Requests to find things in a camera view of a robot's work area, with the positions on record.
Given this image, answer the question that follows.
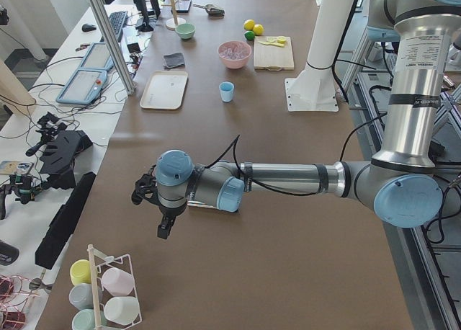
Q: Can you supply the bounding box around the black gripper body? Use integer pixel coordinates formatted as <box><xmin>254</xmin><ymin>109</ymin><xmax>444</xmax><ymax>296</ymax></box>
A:
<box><xmin>158</xmin><ymin>194</ymin><xmax>187</xmax><ymax>220</ymax></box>

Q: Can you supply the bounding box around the steel muddler black tip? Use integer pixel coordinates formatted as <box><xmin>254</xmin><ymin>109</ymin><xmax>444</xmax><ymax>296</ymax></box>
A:
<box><xmin>187</xmin><ymin>201</ymin><xmax>217</xmax><ymax>210</ymax></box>

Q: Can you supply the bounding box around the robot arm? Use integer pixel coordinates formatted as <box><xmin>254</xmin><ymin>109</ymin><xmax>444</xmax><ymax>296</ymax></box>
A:
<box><xmin>153</xmin><ymin>0</ymin><xmax>460</xmax><ymax>238</ymax></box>

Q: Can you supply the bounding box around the pink cup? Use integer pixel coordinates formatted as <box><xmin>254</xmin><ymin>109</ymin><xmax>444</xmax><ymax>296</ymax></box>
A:
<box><xmin>101</xmin><ymin>267</ymin><xmax>135</xmax><ymax>297</ymax></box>

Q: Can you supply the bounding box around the white cup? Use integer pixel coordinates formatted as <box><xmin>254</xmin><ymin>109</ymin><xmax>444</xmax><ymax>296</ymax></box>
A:
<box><xmin>104</xmin><ymin>296</ymin><xmax>140</xmax><ymax>326</ymax></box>

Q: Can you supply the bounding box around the yellow cup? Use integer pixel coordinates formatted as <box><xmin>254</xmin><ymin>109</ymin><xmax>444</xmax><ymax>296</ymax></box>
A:
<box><xmin>69</xmin><ymin>259</ymin><xmax>91</xmax><ymax>286</ymax></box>

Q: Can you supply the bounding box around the grey cup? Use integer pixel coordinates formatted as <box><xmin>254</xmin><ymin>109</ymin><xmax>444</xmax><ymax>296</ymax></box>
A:
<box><xmin>68</xmin><ymin>283</ymin><xmax>94</xmax><ymax>311</ymax></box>

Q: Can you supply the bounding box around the mint green cup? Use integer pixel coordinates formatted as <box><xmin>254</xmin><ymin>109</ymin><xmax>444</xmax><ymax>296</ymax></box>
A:
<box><xmin>71</xmin><ymin>309</ymin><xmax>96</xmax><ymax>330</ymax></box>

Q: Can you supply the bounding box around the light blue cup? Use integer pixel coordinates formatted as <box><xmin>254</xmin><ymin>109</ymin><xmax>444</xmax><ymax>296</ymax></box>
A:
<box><xmin>219</xmin><ymin>81</ymin><xmax>234</xmax><ymax>102</ymax></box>

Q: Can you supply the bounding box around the metal ice scoop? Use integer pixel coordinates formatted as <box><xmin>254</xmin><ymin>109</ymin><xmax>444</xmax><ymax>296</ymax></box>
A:
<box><xmin>192</xmin><ymin>4</ymin><xmax>225</xmax><ymax>17</ymax></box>

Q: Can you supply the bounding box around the long black bar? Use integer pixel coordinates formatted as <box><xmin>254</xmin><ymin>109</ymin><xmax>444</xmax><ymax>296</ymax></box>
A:
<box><xmin>35</xmin><ymin>172</ymin><xmax>96</xmax><ymax>269</ymax></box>

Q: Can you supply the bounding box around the black foam holder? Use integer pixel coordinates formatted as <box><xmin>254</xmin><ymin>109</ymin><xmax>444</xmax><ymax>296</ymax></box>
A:
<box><xmin>40</xmin><ymin>130</ymin><xmax>93</xmax><ymax>189</ymax></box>

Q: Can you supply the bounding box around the cream serving tray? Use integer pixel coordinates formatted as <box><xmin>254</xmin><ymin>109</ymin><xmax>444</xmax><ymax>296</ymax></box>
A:
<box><xmin>140</xmin><ymin>71</ymin><xmax>188</xmax><ymax>110</ymax></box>

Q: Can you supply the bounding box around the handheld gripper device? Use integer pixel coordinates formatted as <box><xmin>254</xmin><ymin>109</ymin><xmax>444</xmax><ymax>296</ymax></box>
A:
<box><xmin>1</xmin><ymin>174</ymin><xmax>45</xmax><ymax>220</ymax></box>

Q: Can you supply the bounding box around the blue teach pendant near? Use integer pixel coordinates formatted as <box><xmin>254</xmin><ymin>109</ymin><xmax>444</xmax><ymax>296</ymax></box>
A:
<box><xmin>56</xmin><ymin>68</ymin><xmax>107</xmax><ymax>105</ymax></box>

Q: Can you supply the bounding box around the blue teach pendant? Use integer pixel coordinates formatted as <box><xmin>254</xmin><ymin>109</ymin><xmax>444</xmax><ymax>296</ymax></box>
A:
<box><xmin>80</xmin><ymin>43</ymin><xmax>114</xmax><ymax>71</ymax></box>
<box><xmin>56</xmin><ymin>68</ymin><xmax>107</xmax><ymax>105</ymax></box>

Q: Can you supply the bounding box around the grey folded cloth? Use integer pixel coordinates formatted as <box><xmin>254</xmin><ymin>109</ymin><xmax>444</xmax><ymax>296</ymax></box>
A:
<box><xmin>164</xmin><ymin>53</ymin><xmax>185</xmax><ymax>69</ymax></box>

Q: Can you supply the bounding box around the smartphone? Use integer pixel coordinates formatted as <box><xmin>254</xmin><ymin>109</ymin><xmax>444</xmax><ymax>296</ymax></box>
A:
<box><xmin>0</xmin><ymin>160</ymin><xmax>34</xmax><ymax>175</ymax></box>

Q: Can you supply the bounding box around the small black box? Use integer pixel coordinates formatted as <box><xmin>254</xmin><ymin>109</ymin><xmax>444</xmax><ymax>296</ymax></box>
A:
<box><xmin>126</xmin><ymin>42</ymin><xmax>141</xmax><ymax>53</ymax></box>

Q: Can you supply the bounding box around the blue teach pendant far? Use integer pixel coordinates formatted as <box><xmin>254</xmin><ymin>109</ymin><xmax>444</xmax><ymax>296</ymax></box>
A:
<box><xmin>80</xmin><ymin>43</ymin><xmax>114</xmax><ymax>71</ymax></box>

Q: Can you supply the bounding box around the pink bowl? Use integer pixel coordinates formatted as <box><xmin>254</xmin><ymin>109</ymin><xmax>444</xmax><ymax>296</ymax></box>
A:
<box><xmin>218</xmin><ymin>41</ymin><xmax>252</xmax><ymax>69</ymax></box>

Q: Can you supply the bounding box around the green bowl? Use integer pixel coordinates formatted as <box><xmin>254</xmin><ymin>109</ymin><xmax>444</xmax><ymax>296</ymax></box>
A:
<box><xmin>175</xmin><ymin>23</ymin><xmax>196</xmax><ymax>40</ymax></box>

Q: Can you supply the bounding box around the wooden cutting board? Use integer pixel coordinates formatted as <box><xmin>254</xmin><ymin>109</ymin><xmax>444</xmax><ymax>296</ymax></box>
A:
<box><xmin>254</xmin><ymin>36</ymin><xmax>295</xmax><ymax>71</ymax></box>

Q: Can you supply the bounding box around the wooden mug tree stand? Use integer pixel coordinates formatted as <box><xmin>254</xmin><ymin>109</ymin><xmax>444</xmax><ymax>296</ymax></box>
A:
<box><xmin>165</xmin><ymin>0</ymin><xmax>187</xmax><ymax>31</ymax></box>

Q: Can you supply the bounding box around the green lime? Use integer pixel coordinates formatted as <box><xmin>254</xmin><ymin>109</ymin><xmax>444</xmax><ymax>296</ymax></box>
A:
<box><xmin>244</xmin><ymin>31</ymin><xmax>255</xmax><ymax>41</ymax></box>

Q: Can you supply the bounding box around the black keyboard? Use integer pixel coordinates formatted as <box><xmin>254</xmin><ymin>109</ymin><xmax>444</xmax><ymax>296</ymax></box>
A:
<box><xmin>109</xmin><ymin>11</ymin><xmax>127</xmax><ymax>42</ymax></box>

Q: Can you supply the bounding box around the black computer mouse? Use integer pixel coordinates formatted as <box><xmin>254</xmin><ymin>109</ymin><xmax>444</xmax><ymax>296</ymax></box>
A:
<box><xmin>81</xmin><ymin>23</ymin><xmax>97</xmax><ymax>32</ymax></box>

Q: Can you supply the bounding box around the yellow plastic knife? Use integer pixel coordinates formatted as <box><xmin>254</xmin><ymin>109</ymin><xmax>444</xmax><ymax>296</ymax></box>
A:
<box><xmin>257</xmin><ymin>40</ymin><xmax>285</xmax><ymax>48</ymax></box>

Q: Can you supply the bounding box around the yellow lemon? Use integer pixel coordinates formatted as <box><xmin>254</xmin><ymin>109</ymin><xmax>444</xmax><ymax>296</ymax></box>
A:
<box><xmin>243</xmin><ymin>19</ymin><xmax>255</xmax><ymax>31</ymax></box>
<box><xmin>252</xmin><ymin>24</ymin><xmax>264</xmax><ymax>36</ymax></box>

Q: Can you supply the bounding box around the black monitor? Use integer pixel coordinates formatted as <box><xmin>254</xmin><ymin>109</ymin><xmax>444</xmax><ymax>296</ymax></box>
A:
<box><xmin>133</xmin><ymin>0</ymin><xmax>161</xmax><ymax>32</ymax></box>

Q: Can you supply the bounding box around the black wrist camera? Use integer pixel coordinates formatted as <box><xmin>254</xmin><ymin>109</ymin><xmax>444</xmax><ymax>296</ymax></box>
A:
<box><xmin>131</xmin><ymin>165</ymin><xmax>160</xmax><ymax>205</ymax></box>

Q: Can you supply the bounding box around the wooden rack handle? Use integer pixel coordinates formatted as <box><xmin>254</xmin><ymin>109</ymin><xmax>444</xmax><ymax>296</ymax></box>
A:
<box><xmin>87</xmin><ymin>244</ymin><xmax>103</xmax><ymax>330</ymax></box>

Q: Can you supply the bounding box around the white wire cup rack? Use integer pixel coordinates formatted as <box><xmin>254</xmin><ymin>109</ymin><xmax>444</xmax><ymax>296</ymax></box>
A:
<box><xmin>87</xmin><ymin>244</ymin><xmax>143</xmax><ymax>329</ymax></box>

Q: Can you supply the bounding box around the aluminium frame post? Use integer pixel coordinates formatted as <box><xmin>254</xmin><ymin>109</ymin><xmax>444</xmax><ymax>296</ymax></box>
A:
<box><xmin>89</xmin><ymin>0</ymin><xmax>135</xmax><ymax>95</ymax></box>

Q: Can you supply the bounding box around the white camera pillar mount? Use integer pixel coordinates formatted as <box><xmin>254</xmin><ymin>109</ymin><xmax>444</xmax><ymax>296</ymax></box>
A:
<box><xmin>285</xmin><ymin>0</ymin><xmax>357</xmax><ymax>112</ymax></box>

